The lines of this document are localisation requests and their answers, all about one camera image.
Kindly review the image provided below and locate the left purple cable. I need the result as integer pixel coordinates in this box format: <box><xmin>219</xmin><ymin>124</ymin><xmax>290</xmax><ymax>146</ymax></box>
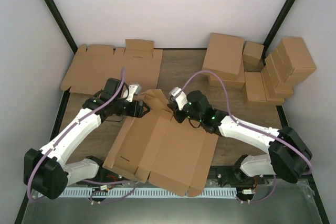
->
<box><xmin>26</xmin><ymin>67</ymin><xmax>127</xmax><ymax>201</ymax></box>

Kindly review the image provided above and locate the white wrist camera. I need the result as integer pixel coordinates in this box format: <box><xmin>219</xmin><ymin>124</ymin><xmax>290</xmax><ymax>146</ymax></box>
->
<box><xmin>126</xmin><ymin>83</ymin><xmax>142</xmax><ymax>102</ymax></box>
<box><xmin>169</xmin><ymin>87</ymin><xmax>188</xmax><ymax>111</ymax></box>

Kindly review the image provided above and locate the low cardboard box stack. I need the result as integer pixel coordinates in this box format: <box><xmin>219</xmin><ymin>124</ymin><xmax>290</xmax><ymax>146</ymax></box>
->
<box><xmin>266</xmin><ymin>97</ymin><xmax>285</xmax><ymax>106</ymax></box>

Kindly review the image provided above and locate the right black frame post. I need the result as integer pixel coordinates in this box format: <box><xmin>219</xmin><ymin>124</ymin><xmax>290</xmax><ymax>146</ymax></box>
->
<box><xmin>263</xmin><ymin>0</ymin><xmax>296</xmax><ymax>53</ymax></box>

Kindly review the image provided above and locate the large folded cardboard box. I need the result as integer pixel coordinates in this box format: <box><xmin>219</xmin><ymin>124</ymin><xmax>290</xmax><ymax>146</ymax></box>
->
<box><xmin>202</xmin><ymin>33</ymin><xmax>244</xmax><ymax>80</ymax></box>

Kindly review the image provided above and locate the black frame post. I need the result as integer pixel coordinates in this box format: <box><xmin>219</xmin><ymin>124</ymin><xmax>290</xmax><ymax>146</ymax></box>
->
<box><xmin>263</xmin><ymin>0</ymin><xmax>296</xmax><ymax>53</ymax></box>
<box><xmin>44</xmin><ymin>0</ymin><xmax>78</xmax><ymax>53</ymax></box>

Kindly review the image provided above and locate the leaning folded cardboard box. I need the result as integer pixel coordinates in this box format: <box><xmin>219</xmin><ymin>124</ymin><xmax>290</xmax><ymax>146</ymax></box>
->
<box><xmin>261</xmin><ymin>50</ymin><xmax>293</xmax><ymax>99</ymax></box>

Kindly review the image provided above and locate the flat cardboard sheet stack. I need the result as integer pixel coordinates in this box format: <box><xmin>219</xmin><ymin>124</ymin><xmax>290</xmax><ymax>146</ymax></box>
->
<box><xmin>60</xmin><ymin>39</ymin><xmax>163</xmax><ymax>94</ymax></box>

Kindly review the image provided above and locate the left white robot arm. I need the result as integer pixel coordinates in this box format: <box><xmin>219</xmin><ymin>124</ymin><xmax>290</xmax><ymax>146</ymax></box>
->
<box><xmin>24</xmin><ymin>78</ymin><xmax>150</xmax><ymax>199</ymax></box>

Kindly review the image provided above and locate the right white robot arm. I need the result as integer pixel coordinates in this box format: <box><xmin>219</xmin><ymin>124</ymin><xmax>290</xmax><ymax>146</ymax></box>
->
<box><xmin>169</xmin><ymin>87</ymin><xmax>312</xmax><ymax>184</ymax></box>

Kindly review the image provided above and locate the light blue slotted cable duct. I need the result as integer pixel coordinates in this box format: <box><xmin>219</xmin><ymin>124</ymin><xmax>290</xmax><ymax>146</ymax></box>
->
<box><xmin>60</xmin><ymin>187</ymin><xmax>237</xmax><ymax>199</ymax></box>

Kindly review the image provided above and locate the small folded cardboard box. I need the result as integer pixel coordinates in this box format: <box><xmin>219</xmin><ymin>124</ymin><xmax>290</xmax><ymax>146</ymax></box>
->
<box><xmin>243</xmin><ymin>41</ymin><xmax>264</xmax><ymax>66</ymax></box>

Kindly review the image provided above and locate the left black frame post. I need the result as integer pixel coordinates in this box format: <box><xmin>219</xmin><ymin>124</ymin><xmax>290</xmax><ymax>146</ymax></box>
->
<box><xmin>44</xmin><ymin>0</ymin><xmax>78</xmax><ymax>53</ymax></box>

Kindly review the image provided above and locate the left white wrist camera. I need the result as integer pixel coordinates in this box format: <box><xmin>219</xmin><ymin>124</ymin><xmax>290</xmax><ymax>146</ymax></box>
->
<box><xmin>126</xmin><ymin>83</ymin><xmax>142</xmax><ymax>102</ymax></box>

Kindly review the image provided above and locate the tall folded cardboard box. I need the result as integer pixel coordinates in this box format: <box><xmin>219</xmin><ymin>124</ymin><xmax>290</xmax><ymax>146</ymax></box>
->
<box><xmin>276</xmin><ymin>37</ymin><xmax>316</xmax><ymax>86</ymax></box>

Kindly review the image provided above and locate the middle folded cardboard box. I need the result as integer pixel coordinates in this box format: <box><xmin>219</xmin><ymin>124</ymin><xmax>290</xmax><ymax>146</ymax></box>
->
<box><xmin>242</xmin><ymin>72</ymin><xmax>267</xmax><ymax>105</ymax></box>

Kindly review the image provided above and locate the brown cardboard box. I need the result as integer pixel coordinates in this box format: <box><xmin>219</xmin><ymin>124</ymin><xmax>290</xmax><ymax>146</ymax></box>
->
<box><xmin>103</xmin><ymin>89</ymin><xmax>218</xmax><ymax>197</ymax></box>

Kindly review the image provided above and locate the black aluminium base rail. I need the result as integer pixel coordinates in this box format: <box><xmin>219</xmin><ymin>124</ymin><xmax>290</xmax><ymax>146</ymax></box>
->
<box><xmin>86</xmin><ymin>166</ymin><xmax>264</xmax><ymax>186</ymax></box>

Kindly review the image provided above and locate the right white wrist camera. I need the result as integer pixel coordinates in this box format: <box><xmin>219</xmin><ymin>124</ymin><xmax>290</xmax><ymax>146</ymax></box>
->
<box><xmin>169</xmin><ymin>87</ymin><xmax>188</xmax><ymax>111</ymax></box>

